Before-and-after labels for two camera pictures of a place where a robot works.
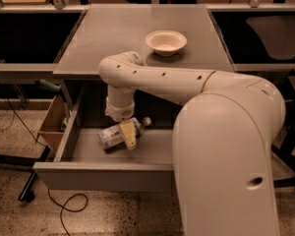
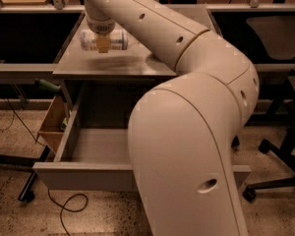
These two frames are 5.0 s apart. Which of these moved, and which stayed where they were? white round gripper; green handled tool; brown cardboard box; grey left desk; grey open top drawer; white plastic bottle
Moved: white plastic bottle; white round gripper
Stayed: grey left desk; grey open top drawer; green handled tool; brown cardboard box
